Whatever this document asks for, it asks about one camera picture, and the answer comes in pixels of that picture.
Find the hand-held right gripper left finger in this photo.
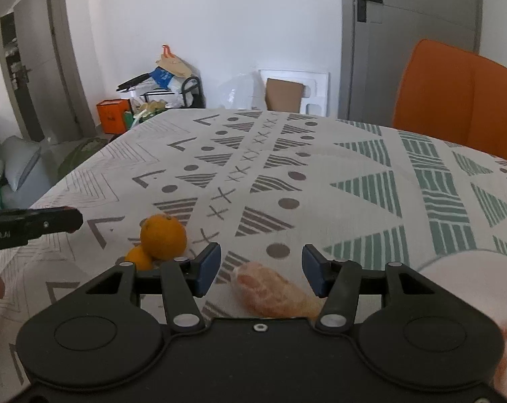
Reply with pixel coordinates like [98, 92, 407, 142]
[79, 242, 223, 332]

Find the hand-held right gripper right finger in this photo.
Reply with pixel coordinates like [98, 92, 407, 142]
[302, 243, 446, 332]

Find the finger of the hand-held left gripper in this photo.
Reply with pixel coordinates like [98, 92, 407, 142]
[26, 206, 85, 243]

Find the large orange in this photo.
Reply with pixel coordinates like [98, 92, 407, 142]
[140, 214, 188, 260]

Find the white plate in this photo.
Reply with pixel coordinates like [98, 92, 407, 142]
[416, 249, 507, 389]

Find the grey pillow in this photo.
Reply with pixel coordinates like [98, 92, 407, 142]
[1, 135, 55, 194]

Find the small orange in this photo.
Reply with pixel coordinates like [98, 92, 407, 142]
[124, 245, 153, 272]

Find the green camouflage cloth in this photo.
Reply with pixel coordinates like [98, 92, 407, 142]
[58, 138, 108, 178]

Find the patterned white tablecloth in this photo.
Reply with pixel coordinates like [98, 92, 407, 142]
[0, 108, 507, 403]

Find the orange box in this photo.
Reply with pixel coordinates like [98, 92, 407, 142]
[96, 99, 131, 133]

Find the black umbrella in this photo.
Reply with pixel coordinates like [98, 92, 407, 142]
[116, 72, 154, 92]

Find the black metal rack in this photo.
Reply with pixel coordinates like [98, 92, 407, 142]
[182, 76, 204, 109]

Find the blue white bag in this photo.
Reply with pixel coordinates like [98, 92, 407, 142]
[150, 68, 175, 89]

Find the white foam board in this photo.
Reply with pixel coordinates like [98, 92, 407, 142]
[257, 68, 330, 117]

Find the brown cardboard piece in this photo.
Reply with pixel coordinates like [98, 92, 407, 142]
[264, 78, 305, 112]

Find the clear plastic bag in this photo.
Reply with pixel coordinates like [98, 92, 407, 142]
[219, 73, 267, 110]

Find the orange chair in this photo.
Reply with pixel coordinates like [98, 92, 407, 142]
[392, 39, 507, 169]

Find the grey room door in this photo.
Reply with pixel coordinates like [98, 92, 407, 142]
[341, 0, 483, 123]

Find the grey doorway frame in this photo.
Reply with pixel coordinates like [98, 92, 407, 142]
[0, 0, 96, 144]

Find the paper bag with orange handle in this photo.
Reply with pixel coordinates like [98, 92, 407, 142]
[154, 44, 191, 79]

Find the black door handle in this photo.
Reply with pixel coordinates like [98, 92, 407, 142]
[357, 0, 384, 24]

